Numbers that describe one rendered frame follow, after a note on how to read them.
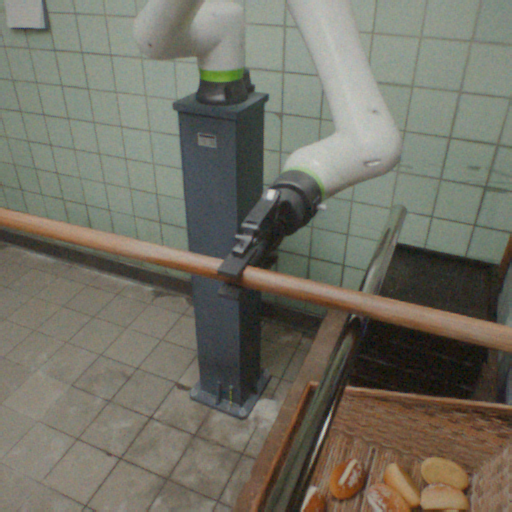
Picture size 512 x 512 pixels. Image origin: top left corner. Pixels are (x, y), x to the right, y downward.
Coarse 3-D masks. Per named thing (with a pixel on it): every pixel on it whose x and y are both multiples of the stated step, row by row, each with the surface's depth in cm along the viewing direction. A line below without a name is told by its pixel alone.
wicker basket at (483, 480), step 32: (352, 416) 111; (384, 416) 106; (416, 416) 103; (448, 416) 99; (480, 416) 96; (288, 448) 102; (352, 448) 113; (384, 448) 112; (416, 448) 108; (448, 448) 104; (480, 448) 100; (416, 480) 105; (480, 480) 100
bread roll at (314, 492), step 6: (312, 486) 100; (312, 492) 98; (318, 492) 99; (306, 498) 97; (312, 498) 97; (318, 498) 97; (324, 498) 100; (306, 504) 96; (312, 504) 96; (318, 504) 97; (324, 504) 99; (306, 510) 95; (312, 510) 95; (318, 510) 96
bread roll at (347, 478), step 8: (344, 464) 103; (352, 464) 103; (360, 464) 104; (336, 472) 103; (344, 472) 102; (352, 472) 101; (360, 472) 103; (336, 480) 101; (344, 480) 100; (352, 480) 101; (360, 480) 102; (336, 488) 101; (344, 488) 100; (352, 488) 100; (336, 496) 101; (344, 496) 100
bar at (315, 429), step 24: (384, 240) 78; (384, 264) 73; (360, 288) 68; (360, 336) 60; (336, 360) 56; (336, 384) 53; (312, 408) 51; (336, 408) 51; (312, 432) 48; (288, 456) 47; (312, 456) 46; (288, 480) 44; (288, 504) 42
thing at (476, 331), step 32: (0, 224) 80; (32, 224) 77; (64, 224) 76; (128, 256) 71; (160, 256) 69; (192, 256) 68; (256, 288) 65; (288, 288) 63; (320, 288) 62; (384, 320) 60; (416, 320) 58; (448, 320) 57; (480, 320) 56
